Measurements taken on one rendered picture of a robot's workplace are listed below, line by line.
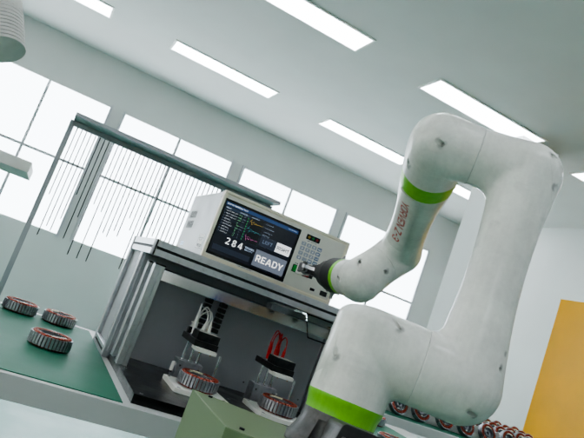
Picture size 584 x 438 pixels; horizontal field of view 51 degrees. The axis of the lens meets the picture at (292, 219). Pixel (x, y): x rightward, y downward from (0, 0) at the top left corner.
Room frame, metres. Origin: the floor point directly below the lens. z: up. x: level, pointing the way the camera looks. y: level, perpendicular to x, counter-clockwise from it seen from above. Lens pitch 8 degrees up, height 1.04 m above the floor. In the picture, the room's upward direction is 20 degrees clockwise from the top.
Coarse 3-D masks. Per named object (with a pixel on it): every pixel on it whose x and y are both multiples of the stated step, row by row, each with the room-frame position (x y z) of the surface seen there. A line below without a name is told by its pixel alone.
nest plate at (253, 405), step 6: (246, 402) 1.77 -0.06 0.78; (252, 402) 1.77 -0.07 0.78; (252, 408) 1.72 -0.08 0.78; (258, 408) 1.71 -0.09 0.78; (258, 414) 1.67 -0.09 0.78; (264, 414) 1.66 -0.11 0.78; (270, 414) 1.70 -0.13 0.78; (276, 420) 1.68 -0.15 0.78; (282, 420) 1.68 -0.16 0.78; (288, 420) 1.70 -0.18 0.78; (294, 420) 1.74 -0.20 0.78
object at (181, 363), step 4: (176, 356) 1.81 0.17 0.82; (176, 360) 1.78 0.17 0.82; (180, 360) 1.77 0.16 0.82; (184, 360) 1.79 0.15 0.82; (176, 364) 1.77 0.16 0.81; (180, 364) 1.77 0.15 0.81; (184, 364) 1.78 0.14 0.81; (188, 364) 1.78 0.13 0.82; (192, 364) 1.78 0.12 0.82; (196, 364) 1.80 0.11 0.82; (176, 368) 1.77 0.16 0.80; (192, 368) 1.79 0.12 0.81; (196, 368) 1.79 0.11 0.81; (200, 368) 1.79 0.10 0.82; (172, 372) 1.78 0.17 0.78; (176, 372) 1.77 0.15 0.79; (176, 376) 1.77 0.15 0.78
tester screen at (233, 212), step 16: (224, 208) 1.77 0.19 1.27; (240, 208) 1.78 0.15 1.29; (224, 224) 1.77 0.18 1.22; (240, 224) 1.79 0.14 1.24; (256, 224) 1.80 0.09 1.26; (272, 224) 1.82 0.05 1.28; (224, 240) 1.78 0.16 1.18; (240, 240) 1.79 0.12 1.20; (256, 240) 1.81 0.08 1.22; (288, 240) 1.84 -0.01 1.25
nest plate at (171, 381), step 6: (168, 378) 1.66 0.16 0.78; (174, 378) 1.70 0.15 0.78; (168, 384) 1.64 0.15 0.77; (174, 384) 1.61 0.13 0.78; (180, 384) 1.64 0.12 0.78; (174, 390) 1.57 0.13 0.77; (180, 390) 1.58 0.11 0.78; (186, 390) 1.58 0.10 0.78; (216, 396) 1.66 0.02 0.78; (228, 402) 1.63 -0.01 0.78
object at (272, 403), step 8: (264, 400) 1.72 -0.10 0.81; (272, 400) 1.71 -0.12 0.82; (280, 400) 1.79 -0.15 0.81; (288, 400) 1.80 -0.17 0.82; (264, 408) 1.72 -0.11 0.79; (272, 408) 1.70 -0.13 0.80; (280, 408) 1.70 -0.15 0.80; (288, 408) 1.71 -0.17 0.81; (296, 408) 1.73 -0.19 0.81; (288, 416) 1.71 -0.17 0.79
